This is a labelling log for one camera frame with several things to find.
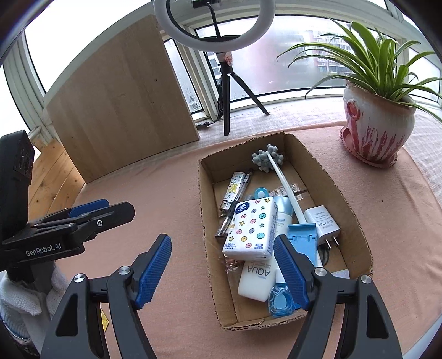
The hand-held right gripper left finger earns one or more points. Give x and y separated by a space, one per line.
155 272

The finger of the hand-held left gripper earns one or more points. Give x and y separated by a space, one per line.
110 215
89 207

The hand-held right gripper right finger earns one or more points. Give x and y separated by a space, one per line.
291 272

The blue correction tape dispenser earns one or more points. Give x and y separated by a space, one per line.
279 300

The blue phone stand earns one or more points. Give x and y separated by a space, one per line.
304 238

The white sunscreen bottle blue cap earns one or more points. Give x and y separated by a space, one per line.
255 279

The white translucent eraser block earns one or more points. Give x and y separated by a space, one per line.
340 273

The white charger plug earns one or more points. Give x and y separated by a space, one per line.
323 221

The patterned tissue pack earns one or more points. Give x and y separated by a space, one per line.
250 227

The clear ballpoint pen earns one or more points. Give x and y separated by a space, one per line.
228 221

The cardboard box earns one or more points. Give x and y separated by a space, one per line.
345 207

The blue plastic clip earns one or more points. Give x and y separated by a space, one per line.
260 192

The patterned white lighter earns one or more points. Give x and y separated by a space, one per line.
234 188

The white massager with grey heads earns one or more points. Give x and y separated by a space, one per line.
267 157

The person's left forearm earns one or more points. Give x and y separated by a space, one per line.
20 345

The person's left hand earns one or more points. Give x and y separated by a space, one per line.
20 300

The pink felt table cloth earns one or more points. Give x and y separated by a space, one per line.
155 207

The yellow packet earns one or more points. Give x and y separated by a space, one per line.
104 322

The light wooden board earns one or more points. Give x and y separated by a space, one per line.
121 103

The pink plant saucer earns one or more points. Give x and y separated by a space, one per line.
373 164

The black tripod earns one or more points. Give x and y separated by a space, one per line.
227 110

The white checked cloth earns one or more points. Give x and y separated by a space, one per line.
310 110

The potted spider plant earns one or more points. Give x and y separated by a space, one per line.
376 127

